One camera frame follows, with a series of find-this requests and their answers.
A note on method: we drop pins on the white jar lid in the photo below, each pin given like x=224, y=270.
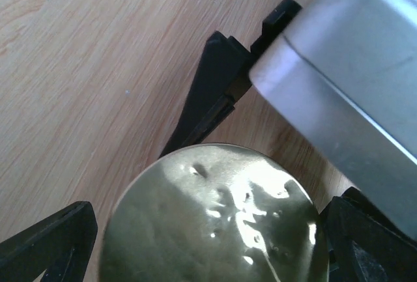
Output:
x=214, y=212

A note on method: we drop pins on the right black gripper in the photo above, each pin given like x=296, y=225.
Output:
x=221, y=79

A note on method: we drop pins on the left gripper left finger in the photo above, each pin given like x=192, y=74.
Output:
x=58, y=248

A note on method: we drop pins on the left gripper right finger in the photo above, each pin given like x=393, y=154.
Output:
x=363, y=244

